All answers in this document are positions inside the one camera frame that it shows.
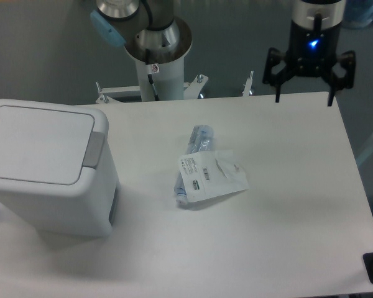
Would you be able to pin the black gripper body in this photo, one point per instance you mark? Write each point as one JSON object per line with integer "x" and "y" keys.
{"x": 314, "y": 34}

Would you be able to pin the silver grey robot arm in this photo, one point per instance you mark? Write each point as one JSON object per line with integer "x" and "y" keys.
{"x": 158, "y": 41}

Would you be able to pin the white plastic trash can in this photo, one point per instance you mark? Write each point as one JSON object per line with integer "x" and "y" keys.
{"x": 83, "y": 208}

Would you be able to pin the white trash can lid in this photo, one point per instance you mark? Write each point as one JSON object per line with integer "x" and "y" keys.
{"x": 41, "y": 145}

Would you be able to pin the blue plastic bag background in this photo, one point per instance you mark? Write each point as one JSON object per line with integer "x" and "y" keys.
{"x": 358, "y": 14}

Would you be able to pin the crushed clear plastic bottle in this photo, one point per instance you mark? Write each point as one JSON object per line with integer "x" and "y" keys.
{"x": 201, "y": 139}

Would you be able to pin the white labelled plastic pouch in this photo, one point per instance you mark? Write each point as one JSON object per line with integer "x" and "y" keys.
{"x": 209, "y": 174}

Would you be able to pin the white metal mounting frame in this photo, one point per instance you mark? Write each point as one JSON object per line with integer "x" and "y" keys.
{"x": 192, "y": 90}

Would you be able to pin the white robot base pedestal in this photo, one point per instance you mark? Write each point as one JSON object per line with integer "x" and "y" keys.
{"x": 163, "y": 81}

